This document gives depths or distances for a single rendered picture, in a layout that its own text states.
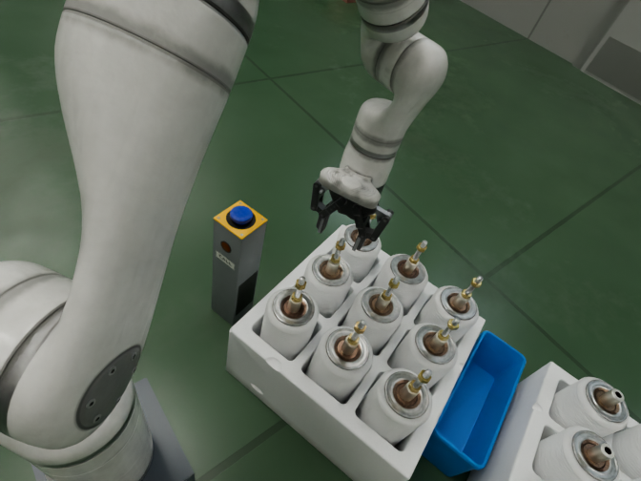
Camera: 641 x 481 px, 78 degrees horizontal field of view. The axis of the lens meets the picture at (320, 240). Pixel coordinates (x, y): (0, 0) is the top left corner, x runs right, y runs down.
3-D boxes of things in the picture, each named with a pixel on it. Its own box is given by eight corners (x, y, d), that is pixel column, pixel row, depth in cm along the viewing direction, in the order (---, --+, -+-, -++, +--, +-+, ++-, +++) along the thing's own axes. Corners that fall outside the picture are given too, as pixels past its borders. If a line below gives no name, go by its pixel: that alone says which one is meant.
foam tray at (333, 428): (374, 500, 76) (409, 480, 63) (224, 369, 86) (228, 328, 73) (449, 355, 101) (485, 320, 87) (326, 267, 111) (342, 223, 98)
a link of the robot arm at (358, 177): (315, 183, 56) (324, 147, 52) (346, 148, 64) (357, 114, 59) (372, 213, 55) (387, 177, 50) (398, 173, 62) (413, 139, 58)
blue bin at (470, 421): (452, 486, 81) (483, 472, 72) (407, 447, 84) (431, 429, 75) (499, 378, 99) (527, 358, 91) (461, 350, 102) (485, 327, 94)
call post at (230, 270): (232, 326, 93) (241, 240, 70) (210, 309, 95) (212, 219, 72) (253, 307, 97) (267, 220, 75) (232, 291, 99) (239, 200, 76)
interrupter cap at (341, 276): (312, 285, 75) (313, 283, 74) (310, 254, 80) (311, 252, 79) (351, 288, 76) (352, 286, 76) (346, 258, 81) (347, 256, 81)
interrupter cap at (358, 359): (353, 380, 64) (354, 379, 64) (316, 350, 66) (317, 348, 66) (376, 348, 69) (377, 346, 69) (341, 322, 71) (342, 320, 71)
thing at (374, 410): (403, 446, 77) (445, 415, 64) (360, 463, 73) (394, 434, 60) (382, 397, 82) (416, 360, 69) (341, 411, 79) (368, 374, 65)
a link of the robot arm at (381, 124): (416, 159, 56) (374, 125, 60) (467, 51, 45) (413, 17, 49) (382, 172, 53) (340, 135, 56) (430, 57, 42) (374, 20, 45)
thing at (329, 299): (292, 335, 87) (307, 289, 74) (291, 298, 93) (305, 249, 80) (334, 337, 89) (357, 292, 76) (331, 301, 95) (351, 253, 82)
